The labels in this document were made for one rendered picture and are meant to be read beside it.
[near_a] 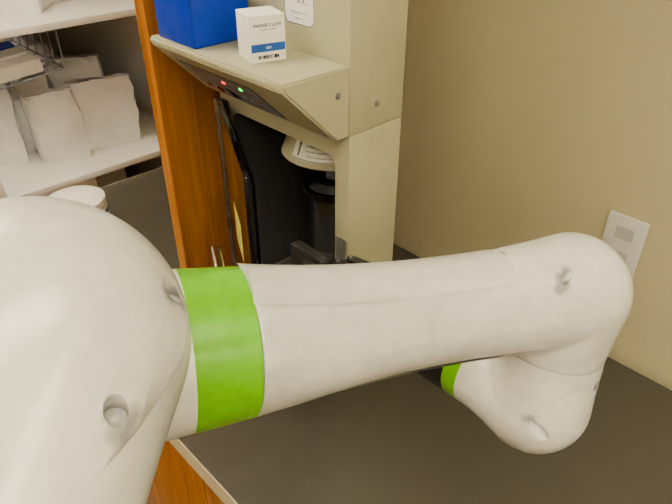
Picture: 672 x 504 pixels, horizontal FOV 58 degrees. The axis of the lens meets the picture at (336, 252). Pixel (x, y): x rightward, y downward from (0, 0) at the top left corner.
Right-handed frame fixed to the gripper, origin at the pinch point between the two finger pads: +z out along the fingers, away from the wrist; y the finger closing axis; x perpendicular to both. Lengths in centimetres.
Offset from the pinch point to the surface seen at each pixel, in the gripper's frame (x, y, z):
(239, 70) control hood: -23.0, -0.3, 13.7
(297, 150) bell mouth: -6.1, -13.5, 18.5
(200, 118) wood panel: -6.0, -10.0, 41.6
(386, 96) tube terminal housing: -17.4, -19.0, 4.6
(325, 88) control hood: -21.3, -7.0, 4.5
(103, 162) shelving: 35, -22, 125
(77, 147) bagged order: 32, -18, 133
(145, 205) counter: 33, -17, 88
